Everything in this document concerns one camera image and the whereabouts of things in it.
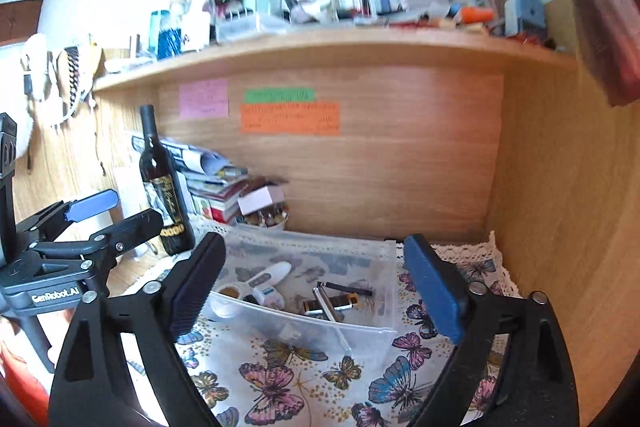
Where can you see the blue box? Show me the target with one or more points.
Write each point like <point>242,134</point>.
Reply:
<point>525,14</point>

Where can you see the white card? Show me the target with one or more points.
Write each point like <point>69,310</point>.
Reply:
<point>262,199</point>

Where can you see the clear plastic lidded container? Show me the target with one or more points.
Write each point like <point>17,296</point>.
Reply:
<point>250,28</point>

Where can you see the red cloth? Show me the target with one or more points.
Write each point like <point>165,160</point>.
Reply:
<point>20,382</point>

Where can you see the pink paper note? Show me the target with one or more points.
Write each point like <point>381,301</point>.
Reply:
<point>204,99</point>

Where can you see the shiny metal lighter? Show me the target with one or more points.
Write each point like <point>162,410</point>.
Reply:
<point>345,305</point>

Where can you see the dark wine bottle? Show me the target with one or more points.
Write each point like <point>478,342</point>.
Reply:
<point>162,197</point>

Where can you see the silver metal cylinder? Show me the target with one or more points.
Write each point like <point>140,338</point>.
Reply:
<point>326,304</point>

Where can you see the stack of books and magazines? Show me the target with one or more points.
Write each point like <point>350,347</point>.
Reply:
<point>210,187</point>

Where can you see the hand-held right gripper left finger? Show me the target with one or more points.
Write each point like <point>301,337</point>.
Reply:
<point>197,287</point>

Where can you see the green paper note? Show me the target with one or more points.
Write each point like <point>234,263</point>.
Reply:
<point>279,95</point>

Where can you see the yellow hanging item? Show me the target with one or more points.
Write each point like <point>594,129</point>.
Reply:
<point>92,59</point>

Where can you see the orange marker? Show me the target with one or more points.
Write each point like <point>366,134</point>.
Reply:
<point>477,14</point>

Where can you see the butterfly print lace tablecloth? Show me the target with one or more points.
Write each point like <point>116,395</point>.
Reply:
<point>300,382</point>

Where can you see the bowl of small items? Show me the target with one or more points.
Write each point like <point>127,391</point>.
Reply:
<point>265,219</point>

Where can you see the blue liquid glass bottle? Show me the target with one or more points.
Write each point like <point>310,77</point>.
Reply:
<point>166,37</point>

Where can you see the clear plastic box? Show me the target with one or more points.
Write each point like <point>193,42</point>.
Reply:
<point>320,257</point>

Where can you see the orange paper note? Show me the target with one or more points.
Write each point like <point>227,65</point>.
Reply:
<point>290,119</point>

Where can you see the wooden shelf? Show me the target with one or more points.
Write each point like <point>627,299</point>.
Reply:
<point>325,49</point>

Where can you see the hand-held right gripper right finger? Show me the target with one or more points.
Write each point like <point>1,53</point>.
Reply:
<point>435,287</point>

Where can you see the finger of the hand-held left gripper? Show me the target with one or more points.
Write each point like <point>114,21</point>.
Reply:
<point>135,227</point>
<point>92,206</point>

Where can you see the white plug charger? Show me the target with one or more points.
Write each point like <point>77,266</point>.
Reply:
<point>267,298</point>

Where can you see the white handheld magnifier device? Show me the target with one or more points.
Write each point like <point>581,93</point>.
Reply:
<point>270,276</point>

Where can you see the clear bottle with illustrated label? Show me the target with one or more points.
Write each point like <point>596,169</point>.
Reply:
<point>200,17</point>

